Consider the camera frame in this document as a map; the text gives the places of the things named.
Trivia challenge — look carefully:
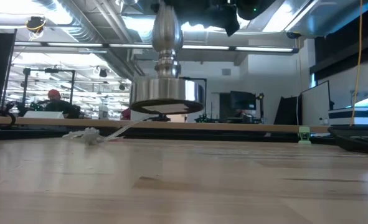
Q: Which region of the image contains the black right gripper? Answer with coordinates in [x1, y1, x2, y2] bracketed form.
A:
[171, 0, 241, 36]

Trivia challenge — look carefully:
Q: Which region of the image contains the silver lamp base black socket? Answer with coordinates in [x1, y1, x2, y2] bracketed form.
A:
[129, 0, 205, 115]

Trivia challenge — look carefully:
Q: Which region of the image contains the long ceiling light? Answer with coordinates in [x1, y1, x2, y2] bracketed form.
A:
[14, 41, 298, 54]

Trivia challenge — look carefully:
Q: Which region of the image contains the black computer monitor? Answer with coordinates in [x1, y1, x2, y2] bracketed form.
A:
[229, 90, 257, 111]

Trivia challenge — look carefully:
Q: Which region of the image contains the beige wooden desk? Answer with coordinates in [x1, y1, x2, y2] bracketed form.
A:
[0, 115, 331, 134]

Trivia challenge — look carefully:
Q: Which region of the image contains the white board panel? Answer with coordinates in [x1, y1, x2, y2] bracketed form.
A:
[301, 80, 331, 126]

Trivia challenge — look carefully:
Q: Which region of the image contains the green marker pen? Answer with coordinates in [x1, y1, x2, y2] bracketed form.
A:
[298, 126, 312, 145]

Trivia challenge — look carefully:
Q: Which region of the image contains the clear plastic bag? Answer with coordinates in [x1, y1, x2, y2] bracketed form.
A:
[62, 120, 141, 146]

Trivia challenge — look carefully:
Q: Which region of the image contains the person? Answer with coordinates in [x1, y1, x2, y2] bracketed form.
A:
[43, 89, 80, 119]

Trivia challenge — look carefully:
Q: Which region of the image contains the white box device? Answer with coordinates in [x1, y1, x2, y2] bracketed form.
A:
[328, 98, 368, 127]

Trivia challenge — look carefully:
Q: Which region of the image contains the black aluminium table frame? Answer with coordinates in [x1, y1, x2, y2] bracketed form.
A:
[0, 126, 337, 144]

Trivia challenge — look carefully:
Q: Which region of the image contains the black metal rig frame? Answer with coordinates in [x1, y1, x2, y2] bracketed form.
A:
[21, 67, 77, 108]

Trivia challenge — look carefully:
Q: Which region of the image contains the black ceiling camera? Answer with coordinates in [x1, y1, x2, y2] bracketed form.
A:
[25, 16, 47, 34]

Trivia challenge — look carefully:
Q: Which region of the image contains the yellow cable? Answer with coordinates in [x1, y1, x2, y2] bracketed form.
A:
[351, 0, 364, 126]

